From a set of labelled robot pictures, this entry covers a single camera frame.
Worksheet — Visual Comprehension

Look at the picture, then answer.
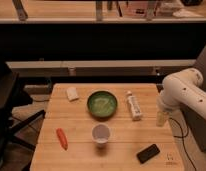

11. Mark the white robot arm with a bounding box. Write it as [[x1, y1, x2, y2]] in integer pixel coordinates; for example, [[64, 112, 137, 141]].
[[156, 68, 206, 127]]

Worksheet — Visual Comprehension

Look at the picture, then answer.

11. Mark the white tube bottle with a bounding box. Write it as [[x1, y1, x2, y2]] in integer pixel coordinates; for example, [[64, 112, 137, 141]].
[[127, 91, 142, 121]]

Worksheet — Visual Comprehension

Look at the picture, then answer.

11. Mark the black smartphone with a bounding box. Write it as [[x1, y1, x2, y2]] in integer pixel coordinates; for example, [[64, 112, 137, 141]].
[[136, 144, 160, 164]]

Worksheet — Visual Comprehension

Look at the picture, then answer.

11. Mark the green bowl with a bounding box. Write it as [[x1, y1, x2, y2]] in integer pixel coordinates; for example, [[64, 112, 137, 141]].
[[87, 91, 118, 118]]

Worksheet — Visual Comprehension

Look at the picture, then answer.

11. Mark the white paper cup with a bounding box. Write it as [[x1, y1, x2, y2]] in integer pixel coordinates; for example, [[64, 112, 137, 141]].
[[92, 124, 110, 144]]

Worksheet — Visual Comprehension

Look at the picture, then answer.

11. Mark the wooden table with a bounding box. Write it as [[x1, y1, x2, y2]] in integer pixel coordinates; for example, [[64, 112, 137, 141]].
[[31, 83, 184, 171]]

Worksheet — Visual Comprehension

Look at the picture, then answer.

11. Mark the orange carrot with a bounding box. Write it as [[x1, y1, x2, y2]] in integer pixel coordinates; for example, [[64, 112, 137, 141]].
[[56, 128, 68, 150]]

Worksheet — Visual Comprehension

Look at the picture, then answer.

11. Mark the black office chair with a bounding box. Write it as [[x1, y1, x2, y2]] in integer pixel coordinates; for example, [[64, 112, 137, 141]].
[[0, 61, 45, 166]]

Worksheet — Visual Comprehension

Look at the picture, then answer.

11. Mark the black cable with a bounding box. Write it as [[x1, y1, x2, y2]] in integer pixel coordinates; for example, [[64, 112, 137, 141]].
[[169, 116, 198, 171]]

